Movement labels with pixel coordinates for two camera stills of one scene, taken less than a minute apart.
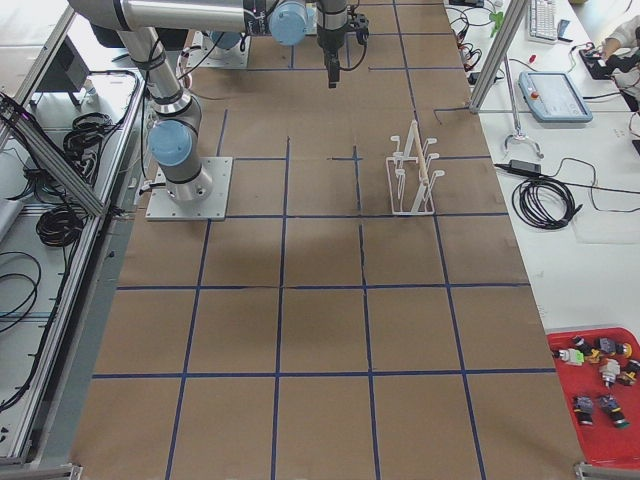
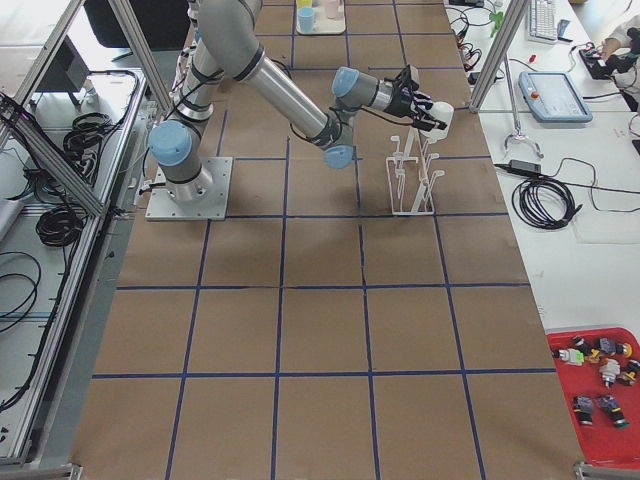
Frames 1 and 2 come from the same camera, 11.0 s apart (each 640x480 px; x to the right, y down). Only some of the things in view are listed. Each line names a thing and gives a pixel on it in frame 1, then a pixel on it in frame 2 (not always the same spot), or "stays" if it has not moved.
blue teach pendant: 553,98 stays
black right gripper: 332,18 to 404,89
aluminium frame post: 514,12 stays
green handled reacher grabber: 497,20 stays
